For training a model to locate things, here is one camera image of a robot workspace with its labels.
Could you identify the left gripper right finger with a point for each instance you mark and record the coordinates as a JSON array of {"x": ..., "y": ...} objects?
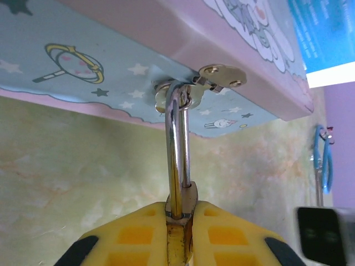
[{"x": 230, "y": 238}]

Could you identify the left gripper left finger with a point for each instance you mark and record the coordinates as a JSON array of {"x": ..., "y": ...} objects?
[{"x": 133, "y": 238}]

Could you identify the brass padlock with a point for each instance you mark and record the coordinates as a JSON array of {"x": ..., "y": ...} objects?
[{"x": 177, "y": 155}]

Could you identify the cartoon print tin box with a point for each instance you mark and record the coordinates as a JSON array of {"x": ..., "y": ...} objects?
[{"x": 111, "y": 63}]

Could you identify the blue-lidded white storage box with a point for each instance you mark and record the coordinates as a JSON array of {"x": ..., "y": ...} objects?
[{"x": 324, "y": 33}]

